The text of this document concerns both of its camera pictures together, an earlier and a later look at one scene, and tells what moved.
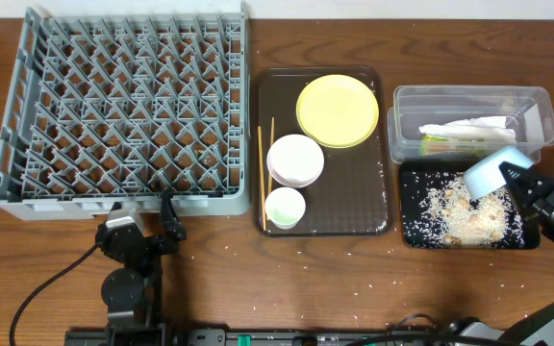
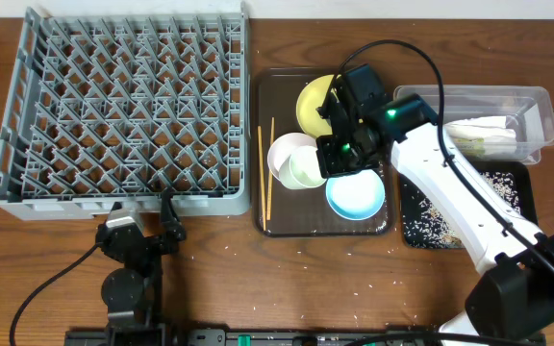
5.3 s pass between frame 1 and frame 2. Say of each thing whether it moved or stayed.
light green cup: moved
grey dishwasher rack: stayed
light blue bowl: moved
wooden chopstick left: stayed
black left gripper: stayed
